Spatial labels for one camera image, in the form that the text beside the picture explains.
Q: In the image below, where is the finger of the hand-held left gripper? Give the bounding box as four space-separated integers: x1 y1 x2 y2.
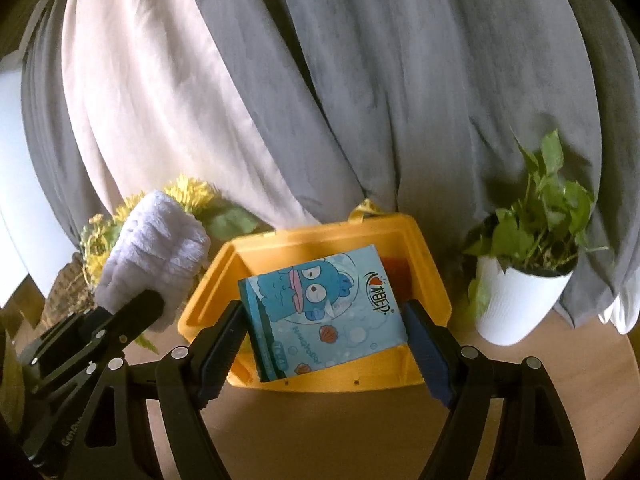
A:
30 288 167 397

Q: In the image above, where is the orange plastic crate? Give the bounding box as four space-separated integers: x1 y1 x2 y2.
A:
177 199 454 394

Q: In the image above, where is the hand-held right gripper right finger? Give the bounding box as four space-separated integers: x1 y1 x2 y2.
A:
403 300 586 480

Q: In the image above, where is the green leafy plant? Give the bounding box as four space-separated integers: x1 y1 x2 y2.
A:
461 129 610 322

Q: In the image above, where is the brown patterned cushion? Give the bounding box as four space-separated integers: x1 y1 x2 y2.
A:
40 252 99 329

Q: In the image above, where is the blue cartoon tissue pack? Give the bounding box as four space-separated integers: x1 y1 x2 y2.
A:
237 244 409 384

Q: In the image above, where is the sunflower bouquet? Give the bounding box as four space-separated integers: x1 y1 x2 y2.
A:
79 175 274 288

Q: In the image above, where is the cream curtain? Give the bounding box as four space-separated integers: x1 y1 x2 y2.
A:
60 0 367 233
597 280 640 336

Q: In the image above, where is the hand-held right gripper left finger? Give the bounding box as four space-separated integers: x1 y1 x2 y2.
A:
67 300 248 480

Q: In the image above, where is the grey curtain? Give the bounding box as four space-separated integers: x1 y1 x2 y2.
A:
180 0 640 335
20 0 173 257

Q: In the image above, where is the white plant pot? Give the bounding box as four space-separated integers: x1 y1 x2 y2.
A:
472 254 577 347

